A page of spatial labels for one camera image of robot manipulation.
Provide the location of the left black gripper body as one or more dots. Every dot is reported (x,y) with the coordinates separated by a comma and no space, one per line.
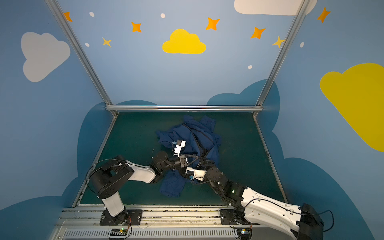
(184,160)

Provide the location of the blue jacket with black lining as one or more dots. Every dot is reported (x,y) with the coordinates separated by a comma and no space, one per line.
(200,141)

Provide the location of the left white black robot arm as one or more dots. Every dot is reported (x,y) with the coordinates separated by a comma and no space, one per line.
(106,180)

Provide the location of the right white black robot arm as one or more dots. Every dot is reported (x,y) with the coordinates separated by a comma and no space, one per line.
(250,207)

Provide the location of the right small circuit board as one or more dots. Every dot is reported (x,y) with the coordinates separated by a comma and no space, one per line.
(243,234)

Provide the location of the small circuit board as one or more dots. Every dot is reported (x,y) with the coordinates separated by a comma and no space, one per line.
(118,234)
(243,234)

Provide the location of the left small circuit board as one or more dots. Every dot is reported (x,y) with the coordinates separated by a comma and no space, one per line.
(118,234)

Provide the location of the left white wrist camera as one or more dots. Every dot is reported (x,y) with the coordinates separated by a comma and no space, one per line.
(178,146)

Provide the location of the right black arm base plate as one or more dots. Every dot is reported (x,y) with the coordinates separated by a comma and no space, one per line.
(233,217)

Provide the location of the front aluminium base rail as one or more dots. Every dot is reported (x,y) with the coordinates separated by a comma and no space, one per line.
(167,222)

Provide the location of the right floor aluminium rail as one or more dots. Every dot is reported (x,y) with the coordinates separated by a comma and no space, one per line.
(270,159)

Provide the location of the floor aluminium rail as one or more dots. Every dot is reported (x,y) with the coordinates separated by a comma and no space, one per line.
(95,161)
(270,159)

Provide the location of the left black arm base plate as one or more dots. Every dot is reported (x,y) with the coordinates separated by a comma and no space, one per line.
(125,218)

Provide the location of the right aluminium corner post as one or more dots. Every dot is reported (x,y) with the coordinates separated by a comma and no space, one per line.
(284,49)

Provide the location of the aluminium corner post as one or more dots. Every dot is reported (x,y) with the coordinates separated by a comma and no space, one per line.
(284,49)
(59,15)

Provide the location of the left floor aluminium rail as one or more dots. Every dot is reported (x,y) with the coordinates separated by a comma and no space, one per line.
(95,161)

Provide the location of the horizontal aluminium back rail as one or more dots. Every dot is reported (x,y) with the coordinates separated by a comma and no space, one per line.
(136,108)

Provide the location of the left aluminium corner post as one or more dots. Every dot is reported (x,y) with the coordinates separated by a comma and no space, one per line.
(59,15)

